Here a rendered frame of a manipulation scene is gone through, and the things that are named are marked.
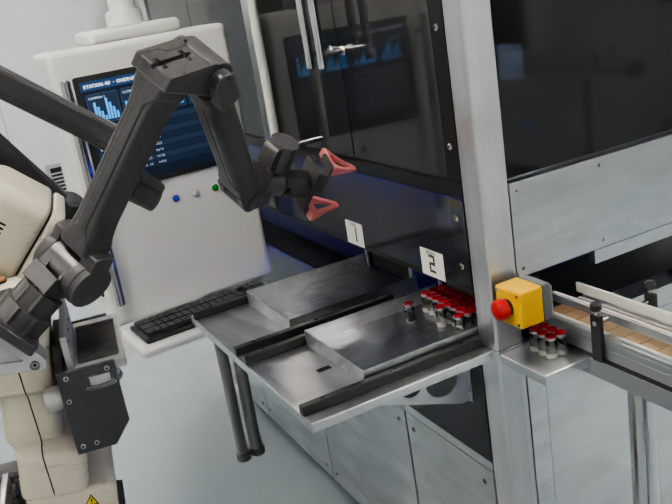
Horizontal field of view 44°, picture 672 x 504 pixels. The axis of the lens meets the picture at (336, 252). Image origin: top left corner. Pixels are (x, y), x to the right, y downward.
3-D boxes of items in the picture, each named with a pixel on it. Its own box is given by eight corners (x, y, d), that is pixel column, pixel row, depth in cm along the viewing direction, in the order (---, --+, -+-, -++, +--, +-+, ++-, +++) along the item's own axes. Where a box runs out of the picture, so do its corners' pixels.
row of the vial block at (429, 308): (429, 308, 185) (426, 289, 184) (477, 331, 170) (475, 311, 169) (420, 311, 185) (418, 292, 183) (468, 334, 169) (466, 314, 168)
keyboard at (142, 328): (260, 284, 242) (258, 277, 241) (282, 295, 230) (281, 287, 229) (130, 330, 223) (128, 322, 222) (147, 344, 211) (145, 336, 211)
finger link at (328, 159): (340, 176, 174) (301, 173, 169) (353, 149, 170) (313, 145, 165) (352, 197, 170) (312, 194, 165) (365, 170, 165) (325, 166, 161)
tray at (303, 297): (365, 265, 220) (363, 253, 219) (418, 289, 198) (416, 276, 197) (248, 303, 207) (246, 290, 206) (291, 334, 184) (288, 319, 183)
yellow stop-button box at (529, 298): (527, 308, 158) (524, 273, 156) (553, 318, 152) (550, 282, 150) (495, 320, 155) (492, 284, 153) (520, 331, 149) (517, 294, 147)
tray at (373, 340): (437, 298, 191) (435, 284, 190) (508, 330, 168) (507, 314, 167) (306, 345, 177) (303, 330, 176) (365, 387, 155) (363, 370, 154)
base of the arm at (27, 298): (-11, 301, 133) (-18, 325, 122) (22, 263, 133) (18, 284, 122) (33, 331, 136) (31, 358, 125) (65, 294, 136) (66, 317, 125)
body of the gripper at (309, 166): (298, 193, 172) (266, 191, 169) (315, 154, 167) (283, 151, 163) (309, 213, 168) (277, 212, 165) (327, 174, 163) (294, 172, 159)
